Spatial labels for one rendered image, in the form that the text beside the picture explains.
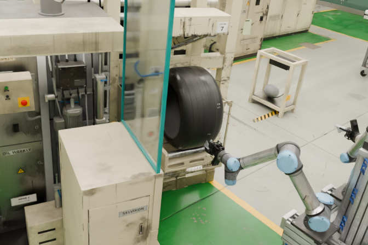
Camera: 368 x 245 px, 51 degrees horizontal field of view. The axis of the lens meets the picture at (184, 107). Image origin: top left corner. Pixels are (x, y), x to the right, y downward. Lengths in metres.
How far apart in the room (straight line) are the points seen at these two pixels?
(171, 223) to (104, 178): 1.71
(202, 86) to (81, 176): 1.04
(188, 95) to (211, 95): 0.16
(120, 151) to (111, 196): 0.28
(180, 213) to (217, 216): 0.33
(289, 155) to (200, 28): 1.11
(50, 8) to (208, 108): 1.12
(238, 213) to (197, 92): 1.57
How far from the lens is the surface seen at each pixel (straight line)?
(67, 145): 2.12
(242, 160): 2.51
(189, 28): 2.73
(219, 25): 2.85
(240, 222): 3.64
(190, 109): 2.45
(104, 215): 1.94
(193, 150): 2.76
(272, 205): 3.91
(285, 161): 2.25
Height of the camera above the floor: 2.41
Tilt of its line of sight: 27 degrees down
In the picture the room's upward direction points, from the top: 6 degrees clockwise
